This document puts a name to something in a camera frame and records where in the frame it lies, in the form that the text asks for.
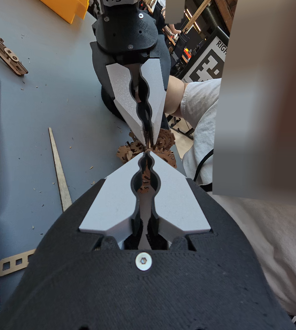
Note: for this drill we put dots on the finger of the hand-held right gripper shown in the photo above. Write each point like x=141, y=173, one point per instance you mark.
x=121, y=87
x=156, y=85

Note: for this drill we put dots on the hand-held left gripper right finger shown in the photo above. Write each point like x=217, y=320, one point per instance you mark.
x=181, y=206

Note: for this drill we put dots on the wooden gear assembly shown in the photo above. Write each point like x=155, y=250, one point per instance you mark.
x=127, y=154

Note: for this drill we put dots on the yellow plastic bin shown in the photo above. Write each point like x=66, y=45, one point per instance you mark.
x=65, y=7

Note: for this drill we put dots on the person's white shirt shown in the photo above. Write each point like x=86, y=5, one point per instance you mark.
x=202, y=108

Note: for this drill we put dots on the wooden laser-cut frame part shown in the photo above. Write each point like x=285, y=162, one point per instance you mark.
x=8, y=55

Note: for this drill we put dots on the grey desk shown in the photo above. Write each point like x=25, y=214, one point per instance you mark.
x=60, y=90

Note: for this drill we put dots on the grey ventilation duct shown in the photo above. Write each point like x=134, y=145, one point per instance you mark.
x=210, y=16

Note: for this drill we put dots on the person's right forearm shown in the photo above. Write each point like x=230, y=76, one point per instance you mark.
x=175, y=95

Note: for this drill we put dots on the wooden strip with holes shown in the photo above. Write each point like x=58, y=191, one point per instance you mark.
x=24, y=259

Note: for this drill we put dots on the tapered wooden stick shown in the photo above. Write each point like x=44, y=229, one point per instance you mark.
x=59, y=170

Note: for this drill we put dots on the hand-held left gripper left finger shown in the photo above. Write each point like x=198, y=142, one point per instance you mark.
x=106, y=206

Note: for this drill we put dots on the black metal frame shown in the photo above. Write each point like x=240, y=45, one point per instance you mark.
x=181, y=126

